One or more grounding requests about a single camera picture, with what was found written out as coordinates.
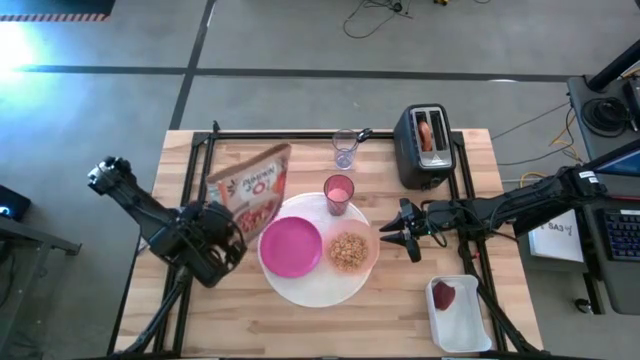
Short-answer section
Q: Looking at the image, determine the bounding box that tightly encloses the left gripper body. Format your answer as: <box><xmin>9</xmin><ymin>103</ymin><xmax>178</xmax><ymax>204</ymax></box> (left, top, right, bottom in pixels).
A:
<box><xmin>189</xmin><ymin>201</ymin><xmax>249</xmax><ymax>269</ymax></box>

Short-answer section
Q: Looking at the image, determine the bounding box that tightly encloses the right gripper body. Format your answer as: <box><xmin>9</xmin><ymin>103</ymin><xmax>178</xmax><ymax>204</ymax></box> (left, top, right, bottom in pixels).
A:
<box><xmin>398</xmin><ymin>197</ymin><xmax>442</xmax><ymax>264</ymax></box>

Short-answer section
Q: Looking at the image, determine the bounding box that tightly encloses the pale pink plastic bowl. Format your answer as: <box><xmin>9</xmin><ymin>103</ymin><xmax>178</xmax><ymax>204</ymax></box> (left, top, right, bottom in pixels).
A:
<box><xmin>322</xmin><ymin>218</ymin><xmax>381</xmax><ymax>275</ymax></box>

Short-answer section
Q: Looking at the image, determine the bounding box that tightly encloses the orange pumpkin cereal box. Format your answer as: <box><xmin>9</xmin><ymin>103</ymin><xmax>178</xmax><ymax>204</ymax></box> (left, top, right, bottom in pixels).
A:
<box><xmin>205</xmin><ymin>143</ymin><xmax>293</xmax><ymax>246</ymax></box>

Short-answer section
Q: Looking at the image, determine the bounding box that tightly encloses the pink faceted cup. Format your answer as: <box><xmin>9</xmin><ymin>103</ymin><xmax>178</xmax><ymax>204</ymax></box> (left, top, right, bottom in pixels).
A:
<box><xmin>323</xmin><ymin>174</ymin><xmax>356</xmax><ymax>217</ymax></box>

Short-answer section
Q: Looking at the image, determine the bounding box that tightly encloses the magenta plastic plate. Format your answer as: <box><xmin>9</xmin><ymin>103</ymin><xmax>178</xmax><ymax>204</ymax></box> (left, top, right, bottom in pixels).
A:
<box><xmin>259</xmin><ymin>216</ymin><xmax>324</xmax><ymax>279</ymax></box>

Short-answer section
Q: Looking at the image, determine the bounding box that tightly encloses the dark red apple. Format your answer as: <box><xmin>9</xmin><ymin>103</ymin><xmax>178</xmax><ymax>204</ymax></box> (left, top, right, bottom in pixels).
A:
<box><xmin>432</xmin><ymin>280</ymin><xmax>457</xmax><ymax>312</ymax></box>

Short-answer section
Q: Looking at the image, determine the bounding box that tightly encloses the clear glass tumbler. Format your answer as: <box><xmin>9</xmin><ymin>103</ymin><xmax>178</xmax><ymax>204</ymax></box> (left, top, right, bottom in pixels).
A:
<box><xmin>332</xmin><ymin>128</ymin><xmax>360</xmax><ymax>171</ymax></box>

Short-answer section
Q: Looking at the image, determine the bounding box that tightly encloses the brown bagel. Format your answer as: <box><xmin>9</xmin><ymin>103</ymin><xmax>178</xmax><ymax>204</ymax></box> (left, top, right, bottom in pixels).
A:
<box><xmin>417</xmin><ymin>119</ymin><xmax>434</xmax><ymax>153</ymax></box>

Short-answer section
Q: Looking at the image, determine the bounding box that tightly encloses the black spoon with teal handle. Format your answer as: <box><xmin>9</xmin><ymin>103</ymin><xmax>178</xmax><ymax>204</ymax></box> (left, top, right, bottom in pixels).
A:
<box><xmin>344</xmin><ymin>127</ymin><xmax>374</xmax><ymax>161</ymax></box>

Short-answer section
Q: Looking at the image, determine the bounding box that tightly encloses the round white woven placemat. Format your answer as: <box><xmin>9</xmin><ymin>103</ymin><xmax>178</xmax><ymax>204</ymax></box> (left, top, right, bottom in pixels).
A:
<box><xmin>257</xmin><ymin>192</ymin><xmax>374</xmax><ymax>309</ymax></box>

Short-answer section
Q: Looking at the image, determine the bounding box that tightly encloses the white rectangular tray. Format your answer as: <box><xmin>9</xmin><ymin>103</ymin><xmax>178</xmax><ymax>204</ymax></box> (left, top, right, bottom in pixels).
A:
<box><xmin>424</xmin><ymin>274</ymin><xmax>494</xmax><ymax>354</ymax></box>

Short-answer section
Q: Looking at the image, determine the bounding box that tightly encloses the heap of cereal rings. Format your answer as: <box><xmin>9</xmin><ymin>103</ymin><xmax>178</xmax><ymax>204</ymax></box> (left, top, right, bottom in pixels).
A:
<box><xmin>327</xmin><ymin>232</ymin><xmax>370</xmax><ymax>273</ymax></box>

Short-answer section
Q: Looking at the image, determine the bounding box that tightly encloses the black two-slot toaster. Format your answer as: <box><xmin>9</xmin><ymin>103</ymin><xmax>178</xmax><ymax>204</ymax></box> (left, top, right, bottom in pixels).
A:
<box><xmin>392</xmin><ymin>103</ymin><xmax>457</xmax><ymax>191</ymax></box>

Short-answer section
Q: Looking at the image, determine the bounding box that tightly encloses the white paper sheet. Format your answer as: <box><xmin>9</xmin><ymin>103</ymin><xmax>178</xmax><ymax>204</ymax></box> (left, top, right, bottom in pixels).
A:
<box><xmin>528</xmin><ymin>222</ymin><xmax>585</xmax><ymax>264</ymax></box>

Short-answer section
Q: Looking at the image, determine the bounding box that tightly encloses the grey metal desk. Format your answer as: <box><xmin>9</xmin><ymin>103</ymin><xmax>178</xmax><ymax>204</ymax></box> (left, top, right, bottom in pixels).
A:
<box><xmin>0</xmin><ymin>214</ymin><xmax>82</xmax><ymax>351</ymax></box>

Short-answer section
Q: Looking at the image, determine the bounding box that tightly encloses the black computer keyboard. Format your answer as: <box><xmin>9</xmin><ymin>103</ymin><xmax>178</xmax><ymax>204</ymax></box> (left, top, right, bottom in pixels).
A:
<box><xmin>602</xmin><ymin>208</ymin><xmax>640</xmax><ymax>262</ymax></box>

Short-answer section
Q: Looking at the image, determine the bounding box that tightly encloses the black device with blue light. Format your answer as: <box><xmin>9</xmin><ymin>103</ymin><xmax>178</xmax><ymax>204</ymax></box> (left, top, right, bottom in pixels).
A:
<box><xmin>0</xmin><ymin>184</ymin><xmax>32</xmax><ymax>222</ymax></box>

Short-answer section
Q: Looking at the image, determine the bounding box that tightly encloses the grey side desk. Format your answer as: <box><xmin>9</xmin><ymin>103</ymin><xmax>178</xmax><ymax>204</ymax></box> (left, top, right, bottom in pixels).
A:
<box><xmin>567</xmin><ymin>74</ymin><xmax>640</xmax><ymax>316</ymax></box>

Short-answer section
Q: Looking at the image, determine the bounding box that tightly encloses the laptop with blue screen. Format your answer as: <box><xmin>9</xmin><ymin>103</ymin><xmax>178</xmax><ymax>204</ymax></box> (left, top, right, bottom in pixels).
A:
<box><xmin>582</xmin><ymin>139</ymin><xmax>640</xmax><ymax>179</ymax></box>

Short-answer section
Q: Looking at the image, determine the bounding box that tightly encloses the black mat with striped edge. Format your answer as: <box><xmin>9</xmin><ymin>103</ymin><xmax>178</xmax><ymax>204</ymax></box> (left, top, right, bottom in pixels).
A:
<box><xmin>0</xmin><ymin>0</ymin><xmax>116</xmax><ymax>22</ymax></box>

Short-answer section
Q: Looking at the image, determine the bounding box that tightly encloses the yellow floor cable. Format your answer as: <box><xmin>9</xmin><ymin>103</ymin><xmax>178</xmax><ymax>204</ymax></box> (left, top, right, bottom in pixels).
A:
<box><xmin>519</xmin><ymin>107</ymin><xmax>584</xmax><ymax>189</ymax></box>

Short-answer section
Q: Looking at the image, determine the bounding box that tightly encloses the black floor cable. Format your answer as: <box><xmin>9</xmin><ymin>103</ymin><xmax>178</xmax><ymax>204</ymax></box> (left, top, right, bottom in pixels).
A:
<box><xmin>342</xmin><ymin>0</ymin><xmax>414</xmax><ymax>40</ymax></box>

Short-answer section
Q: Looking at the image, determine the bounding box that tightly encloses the coiled black cable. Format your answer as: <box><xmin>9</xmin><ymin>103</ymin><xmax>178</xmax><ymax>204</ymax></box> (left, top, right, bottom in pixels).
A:
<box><xmin>581</xmin><ymin>96</ymin><xmax>631</xmax><ymax>132</ymax></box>

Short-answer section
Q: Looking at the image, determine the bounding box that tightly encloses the black post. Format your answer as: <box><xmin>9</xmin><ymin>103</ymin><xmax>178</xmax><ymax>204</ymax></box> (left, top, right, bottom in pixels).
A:
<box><xmin>587</xmin><ymin>39</ymin><xmax>640</xmax><ymax>94</ymax></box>

